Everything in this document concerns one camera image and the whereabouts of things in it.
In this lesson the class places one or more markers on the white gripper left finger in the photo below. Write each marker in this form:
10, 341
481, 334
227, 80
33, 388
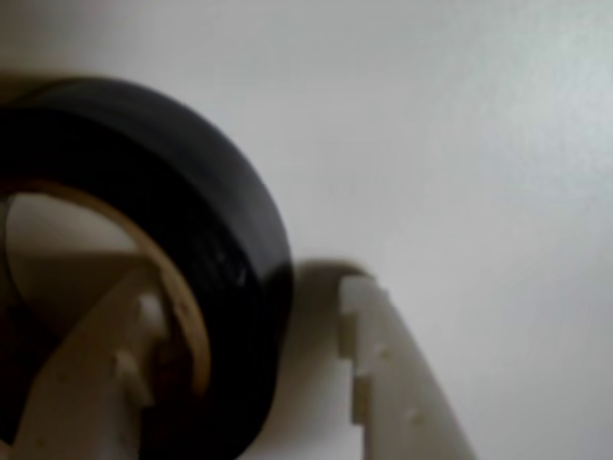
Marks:
86, 374

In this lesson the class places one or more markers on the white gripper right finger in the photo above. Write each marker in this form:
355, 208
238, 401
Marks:
397, 383

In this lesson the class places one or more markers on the black tape roll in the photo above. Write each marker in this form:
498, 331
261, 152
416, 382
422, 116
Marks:
215, 215

